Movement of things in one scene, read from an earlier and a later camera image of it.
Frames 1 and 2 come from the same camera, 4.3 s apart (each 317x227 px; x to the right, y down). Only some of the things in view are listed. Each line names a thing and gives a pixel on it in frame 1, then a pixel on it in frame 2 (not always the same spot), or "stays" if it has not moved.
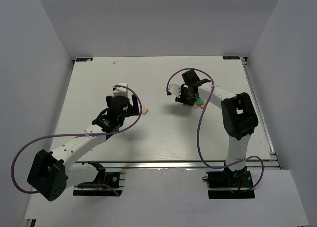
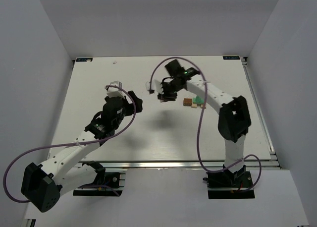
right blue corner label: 231,57 stays
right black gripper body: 187,99 → 166,91
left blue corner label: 83,59 stays
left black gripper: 129,108 stays
